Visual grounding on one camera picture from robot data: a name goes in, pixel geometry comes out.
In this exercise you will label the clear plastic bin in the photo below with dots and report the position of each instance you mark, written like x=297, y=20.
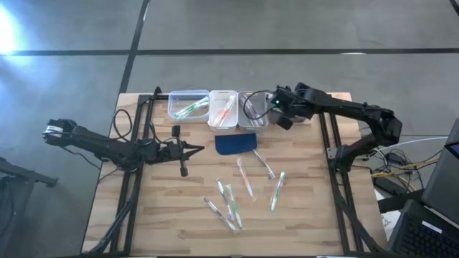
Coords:
x=174, y=96

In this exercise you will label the green toothbrush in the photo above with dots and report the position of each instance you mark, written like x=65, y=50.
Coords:
x=188, y=110
x=191, y=107
x=197, y=105
x=278, y=191
x=235, y=208

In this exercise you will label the white paper sheet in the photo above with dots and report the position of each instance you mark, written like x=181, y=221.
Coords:
x=389, y=222

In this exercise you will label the grey plastic bin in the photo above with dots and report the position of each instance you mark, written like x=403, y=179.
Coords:
x=265, y=126

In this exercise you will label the white plastic bin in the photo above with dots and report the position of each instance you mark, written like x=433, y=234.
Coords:
x=213, y=126

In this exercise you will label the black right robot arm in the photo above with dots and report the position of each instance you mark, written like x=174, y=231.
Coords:
x=358, y=109

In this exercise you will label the black laptop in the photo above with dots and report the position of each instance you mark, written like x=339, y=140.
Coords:
x=423, y=233

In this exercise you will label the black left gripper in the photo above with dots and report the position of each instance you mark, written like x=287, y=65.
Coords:
x=172, y=152

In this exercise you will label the black power adapter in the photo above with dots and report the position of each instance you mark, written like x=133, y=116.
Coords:
x=396, y=157

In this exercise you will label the blue cloth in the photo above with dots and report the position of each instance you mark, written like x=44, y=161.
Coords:
x=235, y=143

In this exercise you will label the black power brick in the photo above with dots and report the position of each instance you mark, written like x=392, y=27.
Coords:
x=389, y=185

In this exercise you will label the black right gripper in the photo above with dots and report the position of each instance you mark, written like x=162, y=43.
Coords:
x=287, y=107

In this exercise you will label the orange toothbrush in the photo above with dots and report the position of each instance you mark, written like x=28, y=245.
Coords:
x=220, y=115
x=227, y=105
x=245, y=179

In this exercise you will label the black metal stand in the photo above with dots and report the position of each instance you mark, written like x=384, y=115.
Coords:
x=14, y=200

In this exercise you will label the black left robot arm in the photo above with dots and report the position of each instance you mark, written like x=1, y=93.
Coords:
x=107, y=147

